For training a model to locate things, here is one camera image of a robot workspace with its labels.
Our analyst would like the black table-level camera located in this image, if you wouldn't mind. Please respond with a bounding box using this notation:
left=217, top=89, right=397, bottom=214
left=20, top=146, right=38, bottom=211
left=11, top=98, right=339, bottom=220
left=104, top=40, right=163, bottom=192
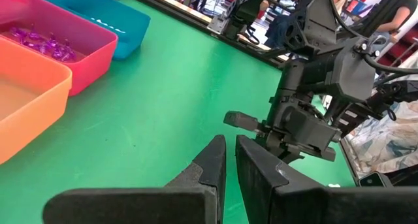
left=357, top=171, right=394, bottom=188

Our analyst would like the orange plastic bin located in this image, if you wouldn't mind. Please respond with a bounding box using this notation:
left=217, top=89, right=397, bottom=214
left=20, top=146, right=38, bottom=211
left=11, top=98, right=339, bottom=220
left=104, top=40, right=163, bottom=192
left=0, top=36, right=73, bottom=166

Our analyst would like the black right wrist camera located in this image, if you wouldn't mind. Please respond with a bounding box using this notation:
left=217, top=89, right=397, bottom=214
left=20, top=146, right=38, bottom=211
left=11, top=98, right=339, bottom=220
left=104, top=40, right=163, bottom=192
left=326, top=37, right=376, bottom=103

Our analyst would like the person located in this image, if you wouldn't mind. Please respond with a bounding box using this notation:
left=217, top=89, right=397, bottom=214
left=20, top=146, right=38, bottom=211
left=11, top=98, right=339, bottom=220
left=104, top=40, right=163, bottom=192
left=375, top=0, right=418, bottom=35
left=264, top=7, right=306, bottom=48

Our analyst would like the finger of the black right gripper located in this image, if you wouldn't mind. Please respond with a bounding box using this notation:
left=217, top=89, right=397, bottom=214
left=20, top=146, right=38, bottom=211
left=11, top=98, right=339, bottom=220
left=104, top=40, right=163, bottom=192
left=285, top=147, right=306, bottom=165
left=264, top=140, right=287, bottom=159

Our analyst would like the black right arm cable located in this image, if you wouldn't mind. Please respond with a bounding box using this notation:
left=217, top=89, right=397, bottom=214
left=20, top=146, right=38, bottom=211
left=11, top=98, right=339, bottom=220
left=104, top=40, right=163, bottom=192
left=328, top=0, right=418, bottom=75

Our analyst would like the silver mounting plate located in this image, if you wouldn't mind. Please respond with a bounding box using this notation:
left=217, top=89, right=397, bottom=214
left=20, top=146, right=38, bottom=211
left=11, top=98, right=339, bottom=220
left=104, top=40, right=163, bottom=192
left=207, top=16, right=229, bottom=35

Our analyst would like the pink plastic bin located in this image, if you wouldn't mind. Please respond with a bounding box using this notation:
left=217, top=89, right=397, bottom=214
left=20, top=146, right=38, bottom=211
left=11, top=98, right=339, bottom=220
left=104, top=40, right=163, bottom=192
left=0, top=0, right=118, bottom=97

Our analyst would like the blue plastic bin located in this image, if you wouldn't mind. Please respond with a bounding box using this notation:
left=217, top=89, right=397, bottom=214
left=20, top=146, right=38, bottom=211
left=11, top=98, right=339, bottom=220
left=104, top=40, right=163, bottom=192
left=29, top=0, right=152, bottom=61

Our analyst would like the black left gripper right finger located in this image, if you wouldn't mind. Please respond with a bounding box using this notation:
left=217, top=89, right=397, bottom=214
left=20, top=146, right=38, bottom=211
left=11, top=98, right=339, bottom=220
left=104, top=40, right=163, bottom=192
left=235, top=135, right=418, bottom=224

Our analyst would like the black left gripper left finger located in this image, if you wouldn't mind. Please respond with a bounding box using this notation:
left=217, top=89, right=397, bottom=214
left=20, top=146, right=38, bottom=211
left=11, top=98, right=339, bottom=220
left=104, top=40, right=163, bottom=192
left=42, top=135, right=227, bottom=224

